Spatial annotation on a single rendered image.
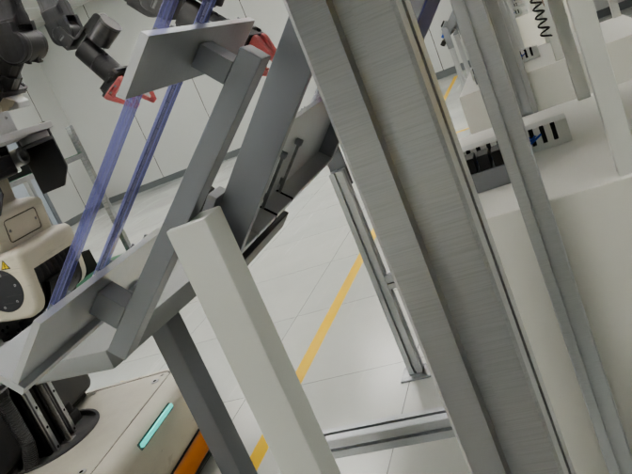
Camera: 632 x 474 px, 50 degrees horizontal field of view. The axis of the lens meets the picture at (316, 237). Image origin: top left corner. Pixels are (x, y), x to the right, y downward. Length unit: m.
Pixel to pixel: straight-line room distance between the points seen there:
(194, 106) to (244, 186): 9.88
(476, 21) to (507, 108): 0.12
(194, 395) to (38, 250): 0.49
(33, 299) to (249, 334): 0.85
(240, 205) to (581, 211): 0.53
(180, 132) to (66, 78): 2.09
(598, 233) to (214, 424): 1.00
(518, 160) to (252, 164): 0.41
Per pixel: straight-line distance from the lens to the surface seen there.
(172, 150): 11.32
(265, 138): 1.10
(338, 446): 1.26
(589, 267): 1.10
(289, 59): 1.06
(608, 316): 1.14
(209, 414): 1.68
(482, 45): 0.99
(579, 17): 1.03
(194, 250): 0.90
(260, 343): 0.93
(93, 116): 11.89
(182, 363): 1.63
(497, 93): 0.99
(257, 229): 1.28
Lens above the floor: 0.94
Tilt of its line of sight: 14 degrees down
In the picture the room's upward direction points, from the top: 23 degrees counter-clockwise
